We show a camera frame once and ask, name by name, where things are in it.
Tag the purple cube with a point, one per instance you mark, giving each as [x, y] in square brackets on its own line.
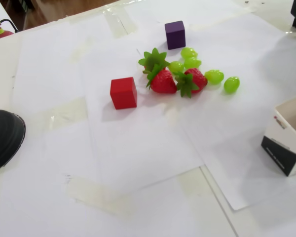
[175, 34]

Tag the red cube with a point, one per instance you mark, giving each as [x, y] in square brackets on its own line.
[123, 93]

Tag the plastic strawberry with green leaves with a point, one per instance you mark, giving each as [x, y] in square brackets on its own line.
[198, 79]
[164, 82]
[154, 59]

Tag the green plastic grape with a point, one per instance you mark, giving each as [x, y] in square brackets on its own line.
[232, 84]
[214, 76]
[192, 63]
[188, 52]
[175, 66]

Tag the open white black cardboard box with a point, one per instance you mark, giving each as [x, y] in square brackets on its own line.
[278, 153]

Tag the black round domed object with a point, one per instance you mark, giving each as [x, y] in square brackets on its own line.
[2, 138]

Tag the red fire extinguisher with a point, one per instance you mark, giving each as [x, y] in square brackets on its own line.
[2, 34]

